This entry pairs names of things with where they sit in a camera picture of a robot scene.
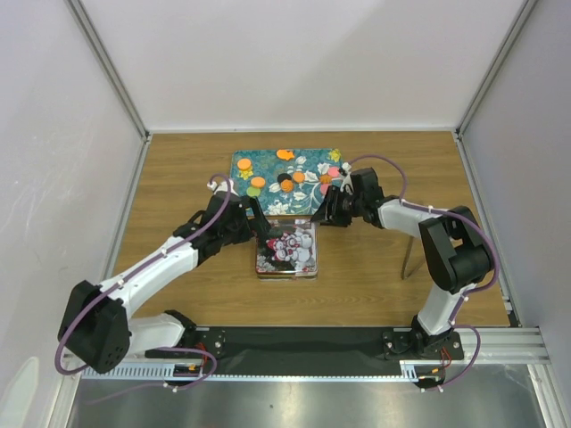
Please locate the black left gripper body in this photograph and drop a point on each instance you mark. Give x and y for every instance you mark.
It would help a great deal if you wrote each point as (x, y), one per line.
(238, 231)

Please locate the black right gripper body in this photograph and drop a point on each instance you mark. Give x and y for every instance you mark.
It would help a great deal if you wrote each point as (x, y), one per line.
(343, 205)

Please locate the gold tin lid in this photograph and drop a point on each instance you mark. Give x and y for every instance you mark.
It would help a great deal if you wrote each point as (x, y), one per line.
(290, 249)

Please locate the gold cookie tin box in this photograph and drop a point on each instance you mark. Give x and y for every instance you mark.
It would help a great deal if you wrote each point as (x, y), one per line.
(287, 277)

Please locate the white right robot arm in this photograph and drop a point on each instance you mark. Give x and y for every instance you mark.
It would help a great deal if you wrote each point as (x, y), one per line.
(457, 252)

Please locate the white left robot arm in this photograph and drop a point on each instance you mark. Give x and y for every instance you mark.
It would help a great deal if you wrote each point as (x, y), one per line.
(98, 326)

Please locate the green round cookie left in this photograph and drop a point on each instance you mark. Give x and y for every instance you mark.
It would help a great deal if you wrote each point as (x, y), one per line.
(253, 192)

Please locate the pink round cookie right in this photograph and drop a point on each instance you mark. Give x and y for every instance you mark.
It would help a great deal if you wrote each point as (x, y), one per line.
(333, 172)

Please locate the orange round cookie left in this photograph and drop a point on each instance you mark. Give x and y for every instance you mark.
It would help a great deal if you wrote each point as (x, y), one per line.
(258, 182)

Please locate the orange round cookie centre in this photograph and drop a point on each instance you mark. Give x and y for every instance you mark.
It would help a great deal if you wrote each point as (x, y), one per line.
(298, 177)

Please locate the orange waffle cookie centre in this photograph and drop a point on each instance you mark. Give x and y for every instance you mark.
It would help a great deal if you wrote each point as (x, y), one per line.
(287, 185)

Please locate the teal floral serving tray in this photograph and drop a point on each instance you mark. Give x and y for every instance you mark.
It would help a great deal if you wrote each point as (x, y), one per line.
(306, 197)

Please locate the black round cookie centre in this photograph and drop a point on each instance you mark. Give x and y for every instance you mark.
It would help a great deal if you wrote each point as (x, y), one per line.
(283, 177)

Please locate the orange round cookie top-left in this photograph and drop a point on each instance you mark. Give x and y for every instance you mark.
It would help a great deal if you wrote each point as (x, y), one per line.
(244, 164)

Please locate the orange fish cookie top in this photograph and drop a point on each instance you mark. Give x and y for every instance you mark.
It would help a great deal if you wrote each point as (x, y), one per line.
(285, 155)

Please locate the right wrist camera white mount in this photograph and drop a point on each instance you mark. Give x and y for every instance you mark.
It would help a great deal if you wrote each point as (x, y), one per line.
(346, 185)

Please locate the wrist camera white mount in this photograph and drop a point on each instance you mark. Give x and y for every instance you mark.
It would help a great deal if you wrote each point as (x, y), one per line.
(223, 188)
(346, 185)

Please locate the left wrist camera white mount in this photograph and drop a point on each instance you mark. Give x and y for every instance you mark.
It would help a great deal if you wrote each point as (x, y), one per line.
(223, 188)

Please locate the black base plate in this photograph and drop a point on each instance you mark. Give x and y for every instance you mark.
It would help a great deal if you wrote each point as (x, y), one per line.
(317, 351)

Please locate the white cable duct right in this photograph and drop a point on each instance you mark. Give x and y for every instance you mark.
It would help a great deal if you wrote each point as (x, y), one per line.
(425, 369)

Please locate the white cable duct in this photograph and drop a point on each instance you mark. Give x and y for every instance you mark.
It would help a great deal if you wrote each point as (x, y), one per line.
(150, 371)
(425, 369)

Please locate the white cable duct left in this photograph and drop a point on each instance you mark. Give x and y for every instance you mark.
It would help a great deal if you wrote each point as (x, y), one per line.
(150, 371)

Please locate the aluminium frame post left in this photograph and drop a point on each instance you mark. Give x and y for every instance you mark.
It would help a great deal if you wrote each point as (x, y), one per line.
(97, 46)

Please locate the aluminium frame post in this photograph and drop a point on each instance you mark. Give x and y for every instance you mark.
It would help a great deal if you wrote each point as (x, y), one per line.
(515, 28)
(97, 46)

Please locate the aluminium frame post right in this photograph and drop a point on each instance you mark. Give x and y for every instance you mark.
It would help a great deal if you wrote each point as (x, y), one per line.
(515, 28)

